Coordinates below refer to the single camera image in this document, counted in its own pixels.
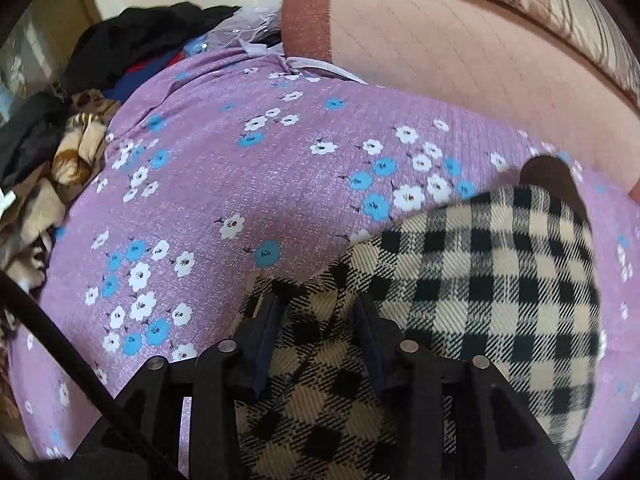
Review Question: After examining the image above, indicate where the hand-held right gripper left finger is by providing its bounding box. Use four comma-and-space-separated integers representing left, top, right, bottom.
90, 292, 283, 480

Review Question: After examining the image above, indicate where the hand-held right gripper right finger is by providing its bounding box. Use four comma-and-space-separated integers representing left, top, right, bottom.
352, 292, 576, 480

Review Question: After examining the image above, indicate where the black and beige checked coat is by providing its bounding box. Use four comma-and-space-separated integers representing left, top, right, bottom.
235, 157, 603, 480

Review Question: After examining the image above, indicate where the purple floral bedsheet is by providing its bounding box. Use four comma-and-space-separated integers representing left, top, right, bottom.
10, 35, 640, 480

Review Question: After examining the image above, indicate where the brown patterned blanket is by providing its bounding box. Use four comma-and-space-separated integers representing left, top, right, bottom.
0, 87, 122, 288

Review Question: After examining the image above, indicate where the white fabric strip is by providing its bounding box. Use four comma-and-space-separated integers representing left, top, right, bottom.
239, 37, 367, 84

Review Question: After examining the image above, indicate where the blue and red cloth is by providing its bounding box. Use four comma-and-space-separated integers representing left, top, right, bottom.
102, 49, 187, 104

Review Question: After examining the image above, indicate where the pink sofa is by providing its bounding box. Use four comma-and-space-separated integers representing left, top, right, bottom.
280, 0, 640, 186

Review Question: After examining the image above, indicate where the dark grey garment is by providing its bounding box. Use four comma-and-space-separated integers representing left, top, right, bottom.
0, 92, 72, 187

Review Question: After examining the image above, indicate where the striped floral pillow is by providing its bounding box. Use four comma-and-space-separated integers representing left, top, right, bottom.
330, 0, 636, 106

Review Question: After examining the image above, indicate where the black cable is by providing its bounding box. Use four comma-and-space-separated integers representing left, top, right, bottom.
0, 267, 188, 480

